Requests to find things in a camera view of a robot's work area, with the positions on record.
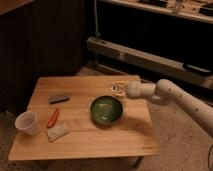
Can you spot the wooden table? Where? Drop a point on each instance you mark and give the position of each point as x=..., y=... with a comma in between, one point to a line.
x=132, y=135

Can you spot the dark grey block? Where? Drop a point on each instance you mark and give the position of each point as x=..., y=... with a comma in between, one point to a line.
x=58, y=99

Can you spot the orange carrot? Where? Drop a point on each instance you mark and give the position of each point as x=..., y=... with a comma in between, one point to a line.
x=52, y=120

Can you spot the white plastic cup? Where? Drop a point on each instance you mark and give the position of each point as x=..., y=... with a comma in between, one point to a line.
x=27, y=122

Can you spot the green bowl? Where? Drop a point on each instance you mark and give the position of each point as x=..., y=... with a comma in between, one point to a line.
x=106, y=110

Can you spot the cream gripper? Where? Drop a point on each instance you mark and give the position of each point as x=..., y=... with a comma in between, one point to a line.
x=123, y=86

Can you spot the grey metal shelf beam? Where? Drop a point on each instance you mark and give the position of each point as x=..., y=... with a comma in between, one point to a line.
x=148, y=61

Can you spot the beige sponge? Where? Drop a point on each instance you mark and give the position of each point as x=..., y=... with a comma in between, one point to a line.
x=58, y=130

